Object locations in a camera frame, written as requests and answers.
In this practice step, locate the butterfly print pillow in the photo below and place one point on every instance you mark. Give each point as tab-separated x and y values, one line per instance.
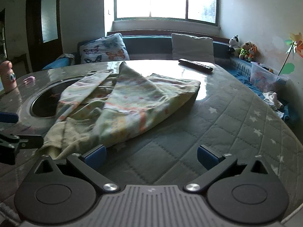
104	49

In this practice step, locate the black remote control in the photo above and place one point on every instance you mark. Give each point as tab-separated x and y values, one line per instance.
196	65

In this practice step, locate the dark wooden door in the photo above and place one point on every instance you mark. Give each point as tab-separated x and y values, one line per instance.
35	28

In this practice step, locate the floral striped pajama shirt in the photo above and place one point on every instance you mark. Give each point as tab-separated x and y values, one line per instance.
132	104

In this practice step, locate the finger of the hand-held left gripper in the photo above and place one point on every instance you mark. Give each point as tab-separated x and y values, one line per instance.
8	117
28	141

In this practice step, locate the panda plush toy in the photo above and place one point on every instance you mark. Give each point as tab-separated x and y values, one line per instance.
233	42

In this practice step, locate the blue cushion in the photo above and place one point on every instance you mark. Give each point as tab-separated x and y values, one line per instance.
59	63

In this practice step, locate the small pink item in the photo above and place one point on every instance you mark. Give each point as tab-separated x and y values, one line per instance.
29	80

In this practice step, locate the round black induction cooktop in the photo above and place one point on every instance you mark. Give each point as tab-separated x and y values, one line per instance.
45	104

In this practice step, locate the orange plush toy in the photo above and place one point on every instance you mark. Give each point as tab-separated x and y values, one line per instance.
252	52

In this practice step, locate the colourful pinwheel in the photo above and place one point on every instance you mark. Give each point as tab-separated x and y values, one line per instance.
296	42

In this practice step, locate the dark wooden cabinet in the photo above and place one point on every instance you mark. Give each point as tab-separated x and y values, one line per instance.
2	33

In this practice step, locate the white cloth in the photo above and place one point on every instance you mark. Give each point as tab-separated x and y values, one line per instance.
273	99

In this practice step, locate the dark wooden chair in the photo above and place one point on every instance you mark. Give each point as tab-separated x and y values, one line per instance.
22	61

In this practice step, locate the clear plastic storage box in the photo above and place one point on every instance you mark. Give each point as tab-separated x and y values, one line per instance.
265	78

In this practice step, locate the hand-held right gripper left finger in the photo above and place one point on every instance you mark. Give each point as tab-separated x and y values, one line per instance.
94	157

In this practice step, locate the grey pillow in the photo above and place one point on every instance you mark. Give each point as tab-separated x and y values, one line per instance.
191	47

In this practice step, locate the pink bottle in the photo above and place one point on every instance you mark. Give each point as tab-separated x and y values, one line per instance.
8	80

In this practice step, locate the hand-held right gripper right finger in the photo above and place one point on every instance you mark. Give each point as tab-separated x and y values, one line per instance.
208	157

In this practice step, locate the plush toy with green vest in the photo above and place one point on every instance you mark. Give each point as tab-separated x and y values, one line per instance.
243	50

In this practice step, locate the large window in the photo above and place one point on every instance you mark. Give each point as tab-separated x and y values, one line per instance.
165	0

